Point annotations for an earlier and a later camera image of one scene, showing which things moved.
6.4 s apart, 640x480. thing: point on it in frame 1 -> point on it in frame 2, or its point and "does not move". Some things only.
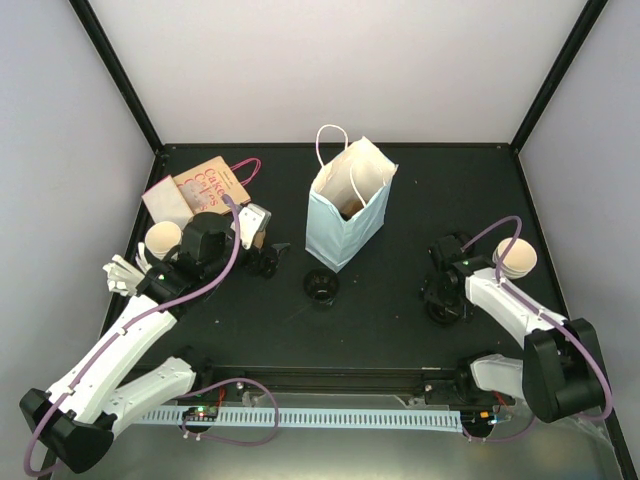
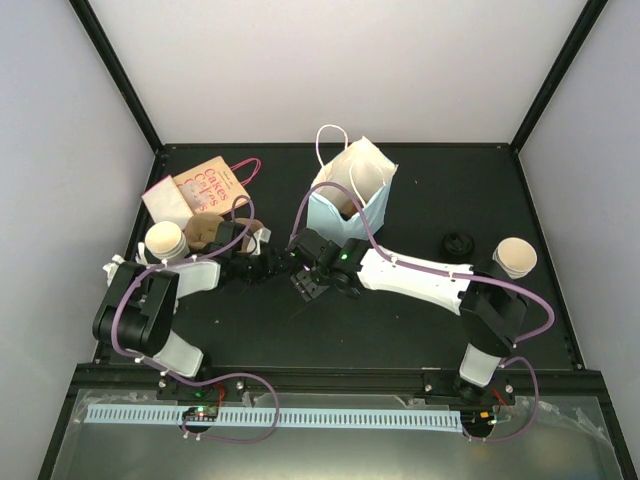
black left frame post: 100,40 does not move
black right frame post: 567,54 does not move
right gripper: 442,304 -> 305,245
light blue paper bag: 348,200 does not move
